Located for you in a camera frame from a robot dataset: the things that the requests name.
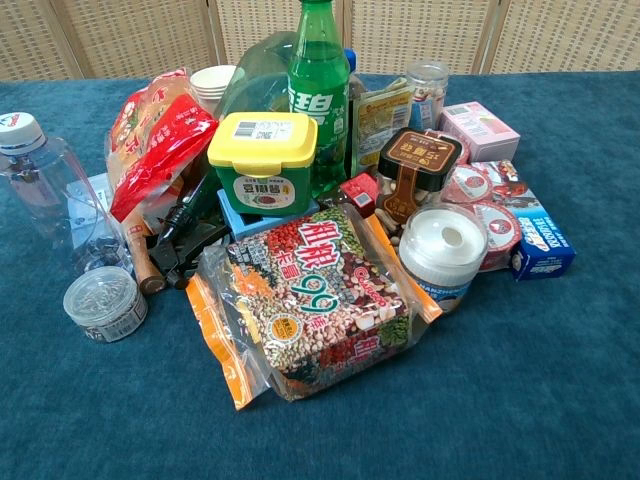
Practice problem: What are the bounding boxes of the green Sprite soda bottle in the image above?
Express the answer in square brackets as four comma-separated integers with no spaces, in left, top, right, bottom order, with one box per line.
[287,0,351,200]

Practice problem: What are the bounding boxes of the dark bottle with blue cap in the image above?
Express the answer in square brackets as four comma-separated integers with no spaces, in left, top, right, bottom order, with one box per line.
[343,48,367,179]

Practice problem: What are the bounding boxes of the clear water bottle white cap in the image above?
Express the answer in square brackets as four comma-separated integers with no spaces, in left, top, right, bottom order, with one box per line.
[0,112,135,279]

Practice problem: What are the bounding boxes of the small red box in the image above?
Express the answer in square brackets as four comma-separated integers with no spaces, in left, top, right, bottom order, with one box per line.
[339,172,380,208]

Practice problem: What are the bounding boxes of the mixed grains bag orange edges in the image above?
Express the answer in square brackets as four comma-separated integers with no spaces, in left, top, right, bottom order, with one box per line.
[184,200,444,412]

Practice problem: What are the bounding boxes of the blue plastic block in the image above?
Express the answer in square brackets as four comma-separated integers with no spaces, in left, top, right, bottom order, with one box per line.
[216,188,321,242]

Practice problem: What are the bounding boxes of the green tub with yellow lid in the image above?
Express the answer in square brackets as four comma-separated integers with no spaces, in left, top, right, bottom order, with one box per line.
[206,111,319,218]

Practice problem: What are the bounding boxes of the nut jar with brown lid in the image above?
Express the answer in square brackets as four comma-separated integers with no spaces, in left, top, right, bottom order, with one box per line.
[374,126,463,217]

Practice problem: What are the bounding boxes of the round jar with white lid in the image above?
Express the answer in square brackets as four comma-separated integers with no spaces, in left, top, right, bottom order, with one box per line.
[397,203,489,314]

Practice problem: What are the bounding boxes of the green and yellow snack packet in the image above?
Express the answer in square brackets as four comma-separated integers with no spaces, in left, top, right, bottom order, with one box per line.
[350,77,416,178]

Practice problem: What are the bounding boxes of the pack of pink lidded cups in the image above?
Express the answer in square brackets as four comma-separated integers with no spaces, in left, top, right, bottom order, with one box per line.
[424,128,529,273]

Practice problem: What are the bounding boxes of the clear jar with clear lid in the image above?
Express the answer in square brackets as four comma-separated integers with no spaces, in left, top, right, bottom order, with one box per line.
[404,60,451,132]

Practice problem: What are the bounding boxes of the stack of white paper cups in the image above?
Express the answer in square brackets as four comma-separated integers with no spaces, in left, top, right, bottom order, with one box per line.
[189,64,238,115]

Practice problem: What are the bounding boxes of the pink cardboard box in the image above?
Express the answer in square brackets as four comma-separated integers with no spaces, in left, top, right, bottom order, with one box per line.
[438,101,521,164]

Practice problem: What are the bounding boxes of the red and white snack bag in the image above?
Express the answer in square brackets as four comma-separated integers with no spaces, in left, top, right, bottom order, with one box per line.
[103,67,220,224]

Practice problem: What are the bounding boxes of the blue and white box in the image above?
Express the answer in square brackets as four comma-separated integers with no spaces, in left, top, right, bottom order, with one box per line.
[485,159,577,282]

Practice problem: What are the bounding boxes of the small round clear tin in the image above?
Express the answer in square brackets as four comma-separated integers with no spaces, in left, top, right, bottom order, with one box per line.
[62,265,149,344]

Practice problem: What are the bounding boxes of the blue carpet table cover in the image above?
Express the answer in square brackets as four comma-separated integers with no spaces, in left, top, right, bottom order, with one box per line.
[0,70,640,480]

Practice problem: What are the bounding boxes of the woven rattan folding screen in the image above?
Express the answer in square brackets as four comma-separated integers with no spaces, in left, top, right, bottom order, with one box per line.
[0,0,640,82]

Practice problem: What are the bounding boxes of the wooden handle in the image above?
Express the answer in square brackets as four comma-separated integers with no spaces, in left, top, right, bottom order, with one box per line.
[122,211,167,296]

